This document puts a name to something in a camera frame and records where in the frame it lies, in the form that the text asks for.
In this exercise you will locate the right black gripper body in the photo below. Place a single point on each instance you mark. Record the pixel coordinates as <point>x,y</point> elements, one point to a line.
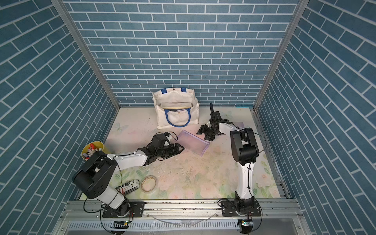
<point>209,132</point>

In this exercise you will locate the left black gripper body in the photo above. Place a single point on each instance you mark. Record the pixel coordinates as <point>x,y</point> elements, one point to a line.
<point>167,152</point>

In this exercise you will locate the purple trimmed mesh pouch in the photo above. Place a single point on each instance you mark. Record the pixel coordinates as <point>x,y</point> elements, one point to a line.
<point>193,143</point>

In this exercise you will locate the yellow trimmed mesh pouch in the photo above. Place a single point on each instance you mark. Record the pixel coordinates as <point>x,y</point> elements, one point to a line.
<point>175,105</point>

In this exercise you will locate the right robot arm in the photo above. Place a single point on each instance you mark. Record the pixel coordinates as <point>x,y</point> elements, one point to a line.
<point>245,151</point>

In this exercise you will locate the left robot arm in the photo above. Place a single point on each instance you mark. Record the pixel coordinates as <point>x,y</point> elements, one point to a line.
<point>94,176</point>

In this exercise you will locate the white canvas tote bag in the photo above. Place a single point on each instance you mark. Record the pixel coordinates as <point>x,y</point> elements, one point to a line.
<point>176,118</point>

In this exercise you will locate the clear tape roll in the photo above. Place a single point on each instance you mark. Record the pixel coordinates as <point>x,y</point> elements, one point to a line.
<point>148,184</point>

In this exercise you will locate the yellow cup with markers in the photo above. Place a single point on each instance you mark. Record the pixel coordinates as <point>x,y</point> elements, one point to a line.
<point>91,148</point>

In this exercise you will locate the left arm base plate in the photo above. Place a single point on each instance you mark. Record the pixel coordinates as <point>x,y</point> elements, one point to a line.
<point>126,209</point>

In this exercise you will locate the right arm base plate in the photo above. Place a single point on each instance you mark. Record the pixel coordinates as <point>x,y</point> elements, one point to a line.
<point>231,209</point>

